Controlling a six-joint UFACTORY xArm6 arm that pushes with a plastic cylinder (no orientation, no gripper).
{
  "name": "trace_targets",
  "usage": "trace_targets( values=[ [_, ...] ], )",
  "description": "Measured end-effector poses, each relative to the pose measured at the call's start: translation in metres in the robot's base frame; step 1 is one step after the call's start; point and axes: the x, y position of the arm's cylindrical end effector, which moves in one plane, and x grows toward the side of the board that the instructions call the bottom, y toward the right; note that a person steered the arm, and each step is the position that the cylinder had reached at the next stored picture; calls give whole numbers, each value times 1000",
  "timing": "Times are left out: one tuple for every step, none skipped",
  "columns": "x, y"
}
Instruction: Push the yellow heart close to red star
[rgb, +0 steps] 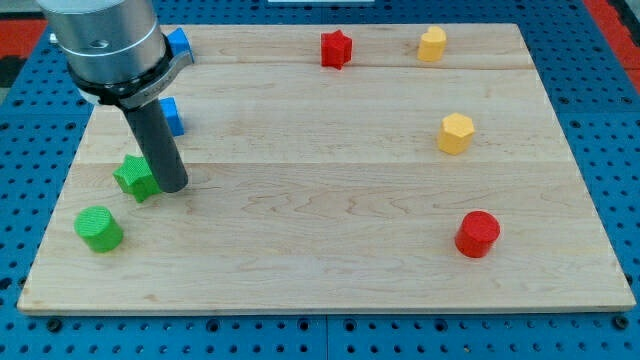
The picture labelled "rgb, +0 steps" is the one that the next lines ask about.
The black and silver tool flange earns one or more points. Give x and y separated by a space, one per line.
138 91

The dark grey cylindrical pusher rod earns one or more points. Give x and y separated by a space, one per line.
155 139

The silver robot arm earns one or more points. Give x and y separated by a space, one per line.
117 55

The green star block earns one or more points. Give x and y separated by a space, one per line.
135 178

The red star block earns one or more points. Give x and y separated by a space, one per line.
336 49

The yellow heart block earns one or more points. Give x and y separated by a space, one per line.
432 44

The lower blue block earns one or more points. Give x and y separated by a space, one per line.
172 115

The blue block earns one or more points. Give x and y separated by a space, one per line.
172 115
179 43

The upper blue block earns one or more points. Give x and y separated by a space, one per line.
179 43

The green cylinder block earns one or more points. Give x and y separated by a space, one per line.
98 229

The wooden board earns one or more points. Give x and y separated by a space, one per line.
316 190

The yellow hexagon block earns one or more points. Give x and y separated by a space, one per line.
455 133

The red cylinder block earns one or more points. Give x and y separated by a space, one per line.
477 233

